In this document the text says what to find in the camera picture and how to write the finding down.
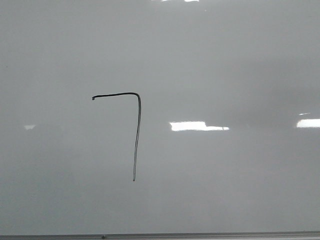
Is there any white whiteboard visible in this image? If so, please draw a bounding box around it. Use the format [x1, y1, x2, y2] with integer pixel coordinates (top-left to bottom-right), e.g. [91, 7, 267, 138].
[0, 0, 320, 235]

